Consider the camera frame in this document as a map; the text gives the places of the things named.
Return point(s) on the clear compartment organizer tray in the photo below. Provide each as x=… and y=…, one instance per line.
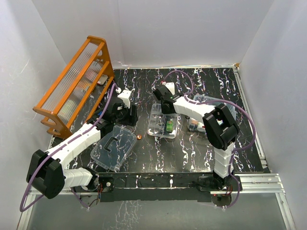
x=157, y=120

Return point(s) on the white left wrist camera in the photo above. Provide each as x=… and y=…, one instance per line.
x=125, y=96

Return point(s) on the clear medicine kit box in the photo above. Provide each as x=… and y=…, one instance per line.
x=197, y=125

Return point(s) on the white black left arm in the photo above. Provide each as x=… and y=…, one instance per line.
x=48, y=171

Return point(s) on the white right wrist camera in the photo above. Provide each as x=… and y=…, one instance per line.
x=170, y=86

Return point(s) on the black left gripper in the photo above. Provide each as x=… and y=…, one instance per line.
x=131, y=119

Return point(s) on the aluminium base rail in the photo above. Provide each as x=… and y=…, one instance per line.
x=108, y=182

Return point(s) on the orange wooden rack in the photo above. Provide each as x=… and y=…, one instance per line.
x=61, y=104

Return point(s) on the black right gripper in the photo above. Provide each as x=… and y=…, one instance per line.
x=163, y=111

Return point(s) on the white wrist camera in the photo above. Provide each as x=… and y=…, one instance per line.
x=125, y=96
x=170, y=86

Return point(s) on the clear kit lid black handle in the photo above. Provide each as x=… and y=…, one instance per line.
x=111, y=151

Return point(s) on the green medicine carton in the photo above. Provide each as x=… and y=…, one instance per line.
x=169, y=125

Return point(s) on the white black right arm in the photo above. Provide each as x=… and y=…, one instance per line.
x=220, y=127

